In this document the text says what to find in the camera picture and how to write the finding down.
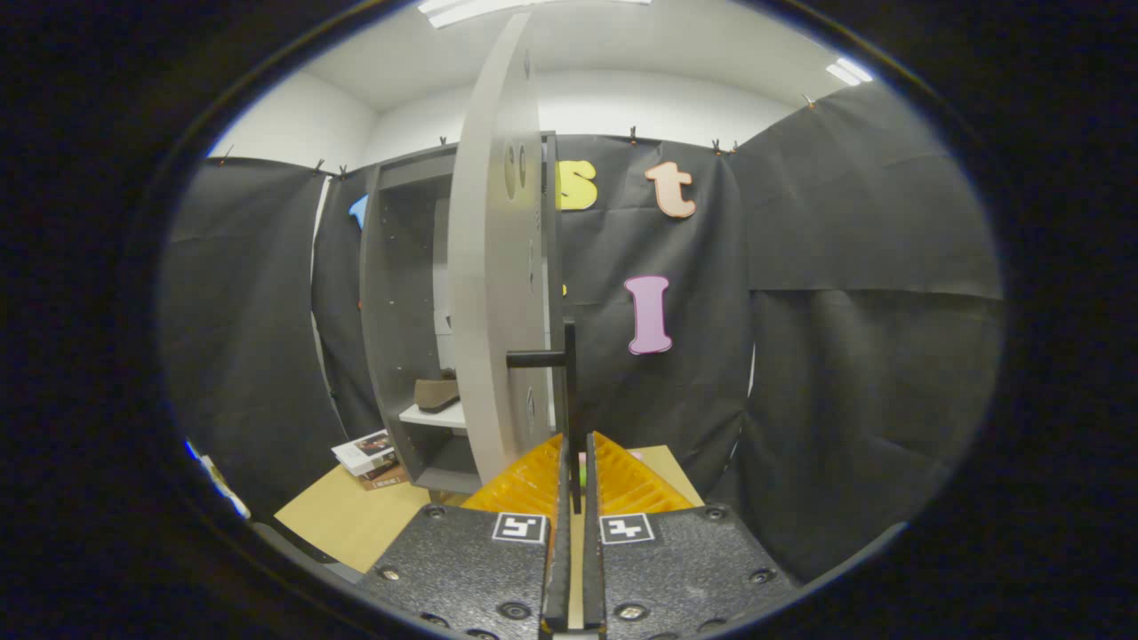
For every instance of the black backdrop cloth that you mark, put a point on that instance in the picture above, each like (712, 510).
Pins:
(845, 311)

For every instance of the white cluttered desk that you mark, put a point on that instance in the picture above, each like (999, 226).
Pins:
(222, 484)

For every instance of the wide ceiling light panel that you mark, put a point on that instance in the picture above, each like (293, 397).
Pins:
(498, 7)

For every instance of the narrow ceiling light panel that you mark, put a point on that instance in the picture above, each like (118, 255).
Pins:
(849, 71)

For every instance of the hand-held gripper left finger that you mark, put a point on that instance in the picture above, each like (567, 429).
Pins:
(558, 551)

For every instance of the grey shoe cabinet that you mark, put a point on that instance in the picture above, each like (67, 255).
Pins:
(400, 267)

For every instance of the brown printed box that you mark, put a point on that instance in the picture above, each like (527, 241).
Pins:
(387, 478)

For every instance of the brown fuzzy slipper shoe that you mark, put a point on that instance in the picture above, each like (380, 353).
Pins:
(436, 391)

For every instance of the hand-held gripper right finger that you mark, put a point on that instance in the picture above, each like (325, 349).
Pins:
(592, 551)

